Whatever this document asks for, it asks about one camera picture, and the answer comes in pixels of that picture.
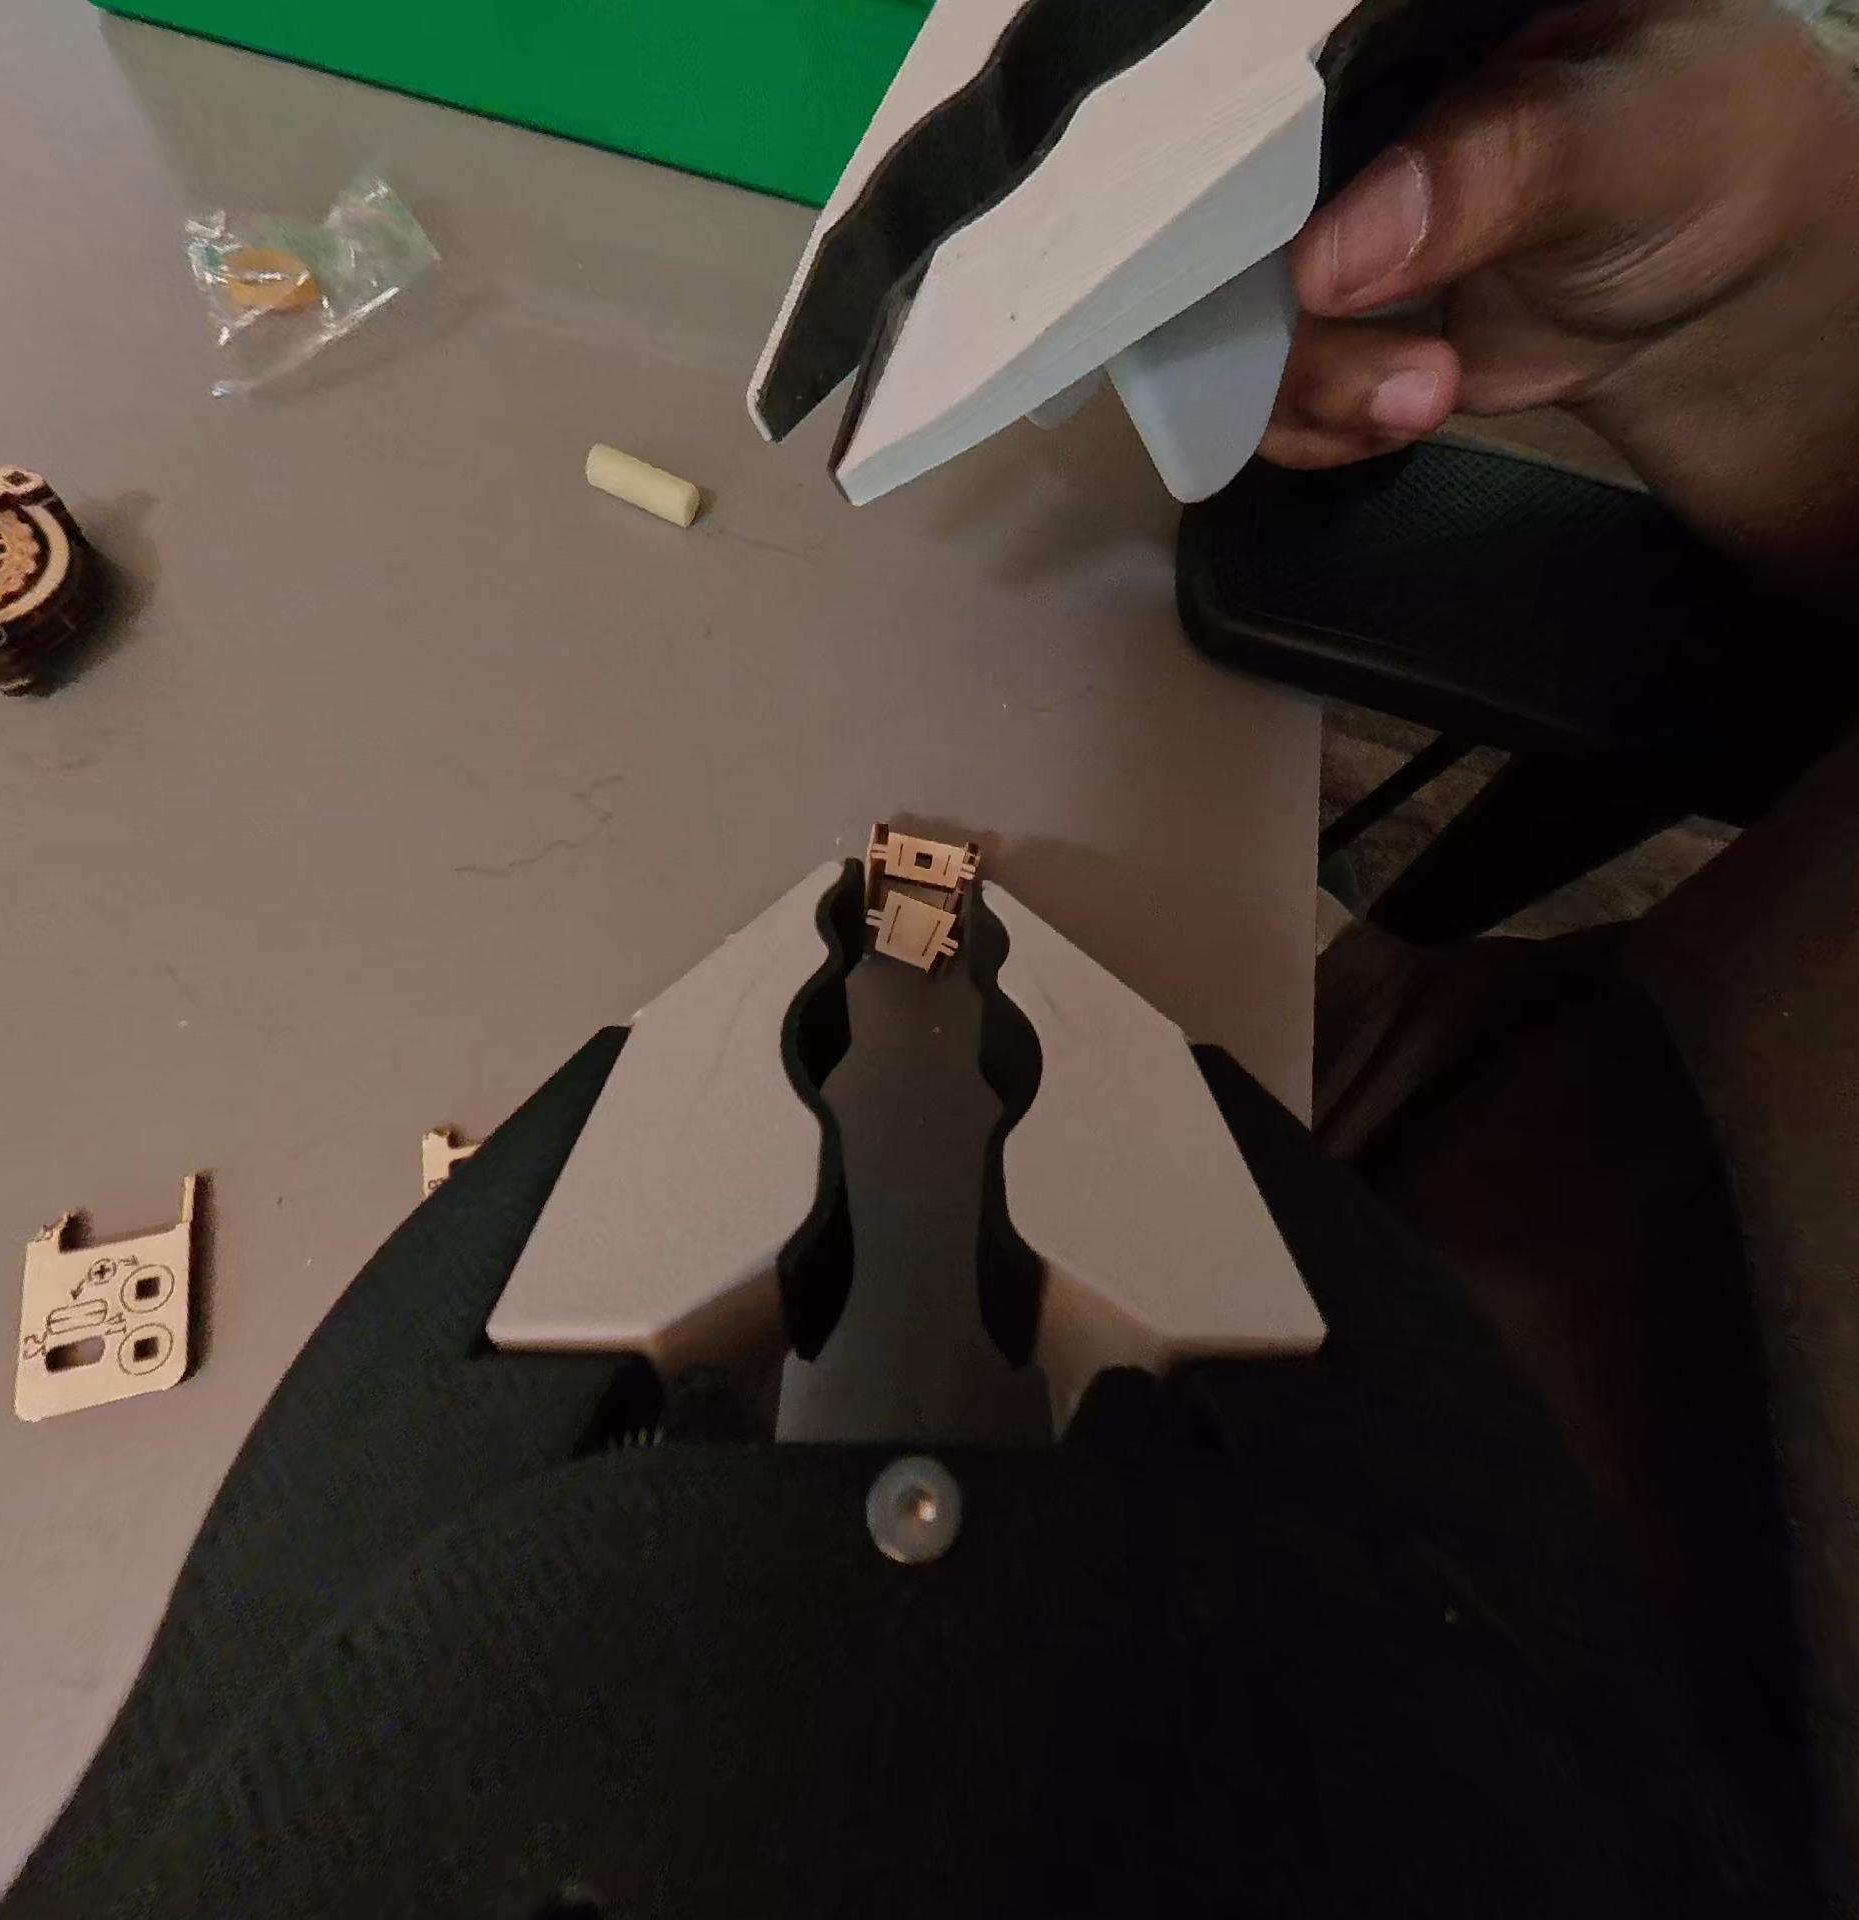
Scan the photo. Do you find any cream wax stick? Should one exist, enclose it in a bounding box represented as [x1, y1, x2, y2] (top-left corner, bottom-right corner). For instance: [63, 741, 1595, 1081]
[583, 441, 704, 531]

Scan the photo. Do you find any small wooden block assembly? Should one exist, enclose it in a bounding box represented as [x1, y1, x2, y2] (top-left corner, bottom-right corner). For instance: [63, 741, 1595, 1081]
[864, 821, 985, 977]

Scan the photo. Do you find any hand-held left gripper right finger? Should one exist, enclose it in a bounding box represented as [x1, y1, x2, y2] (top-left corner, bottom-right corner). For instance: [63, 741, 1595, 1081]
[966, 882, 1330, 1428]

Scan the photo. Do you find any clear plastic bag with rings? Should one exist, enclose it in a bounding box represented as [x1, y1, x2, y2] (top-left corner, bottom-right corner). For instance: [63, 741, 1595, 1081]
[181, 169, 445, 400]

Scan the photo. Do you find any green mat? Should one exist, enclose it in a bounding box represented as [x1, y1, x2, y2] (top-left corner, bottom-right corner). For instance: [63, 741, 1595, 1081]
[92, 0, 934, 210]

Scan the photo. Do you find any black office chair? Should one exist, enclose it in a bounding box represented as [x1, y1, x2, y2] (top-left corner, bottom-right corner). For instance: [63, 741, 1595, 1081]
[1173, 441, 1859, 952]

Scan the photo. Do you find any person's leg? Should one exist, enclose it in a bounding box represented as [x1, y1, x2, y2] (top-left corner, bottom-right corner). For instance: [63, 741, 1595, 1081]
[1307, 721, 1859, 1920]

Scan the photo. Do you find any person's right hand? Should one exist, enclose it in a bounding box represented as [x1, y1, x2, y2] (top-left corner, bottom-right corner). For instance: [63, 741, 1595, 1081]
[1259, 0, 1859, 561]

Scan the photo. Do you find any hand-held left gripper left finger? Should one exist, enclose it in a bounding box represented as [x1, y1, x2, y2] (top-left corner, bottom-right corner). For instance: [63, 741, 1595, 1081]
[487, 859, 856, 1367]

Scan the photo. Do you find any wooden gear assembly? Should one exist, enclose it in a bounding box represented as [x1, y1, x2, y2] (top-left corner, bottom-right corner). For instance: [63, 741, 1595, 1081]
[0, 463, 104, 702]

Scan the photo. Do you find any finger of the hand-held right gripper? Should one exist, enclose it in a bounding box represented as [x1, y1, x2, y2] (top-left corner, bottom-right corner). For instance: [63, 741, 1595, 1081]
[747, 0, 1193, 444]
[827, 0, 1370, 507]

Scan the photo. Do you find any flat wooden piece with diagram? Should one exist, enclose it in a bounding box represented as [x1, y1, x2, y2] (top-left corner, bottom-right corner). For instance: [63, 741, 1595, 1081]
[14, 1171, 207, 1426]

